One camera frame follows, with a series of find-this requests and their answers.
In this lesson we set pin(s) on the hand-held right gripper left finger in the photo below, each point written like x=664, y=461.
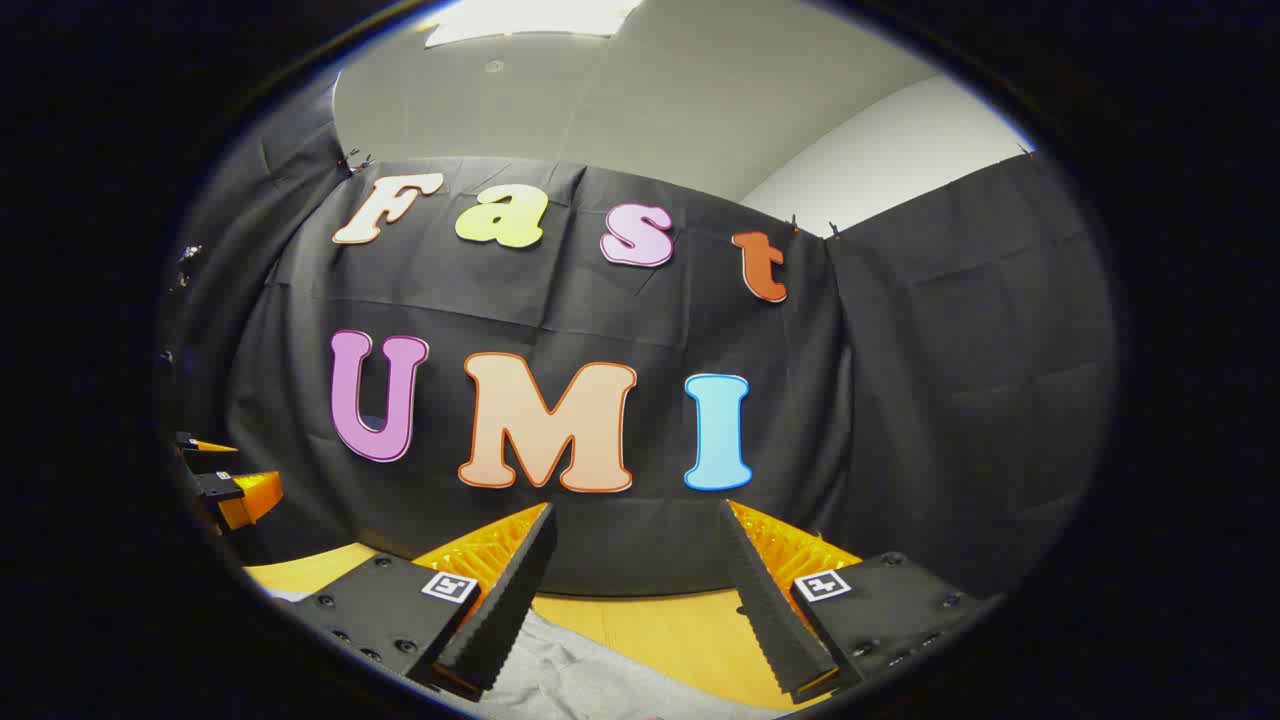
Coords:
x=510, y=610

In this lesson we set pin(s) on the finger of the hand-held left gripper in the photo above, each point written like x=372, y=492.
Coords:
x=205, y=458
x=225, y=490

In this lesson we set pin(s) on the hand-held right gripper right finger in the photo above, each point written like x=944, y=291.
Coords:
x=775, y=620

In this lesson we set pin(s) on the grey zip-neck sweater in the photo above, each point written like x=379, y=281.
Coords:
x=580, y=670

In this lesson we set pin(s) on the black backdrop cloth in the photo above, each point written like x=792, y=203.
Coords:
x=600, y=300

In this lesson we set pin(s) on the ceiling light panel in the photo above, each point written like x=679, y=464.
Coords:
x=530, y=18

